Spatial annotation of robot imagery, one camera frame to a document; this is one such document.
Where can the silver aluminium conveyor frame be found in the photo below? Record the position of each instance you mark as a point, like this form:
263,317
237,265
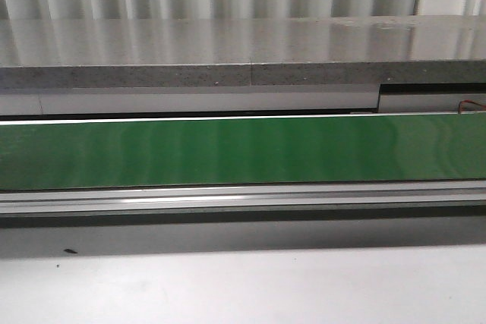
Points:
244,198

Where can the grey speckled stone counter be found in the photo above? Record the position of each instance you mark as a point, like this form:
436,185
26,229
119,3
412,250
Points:
113,53

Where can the green conveyor belt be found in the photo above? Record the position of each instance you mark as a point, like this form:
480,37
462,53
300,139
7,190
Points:
61,155

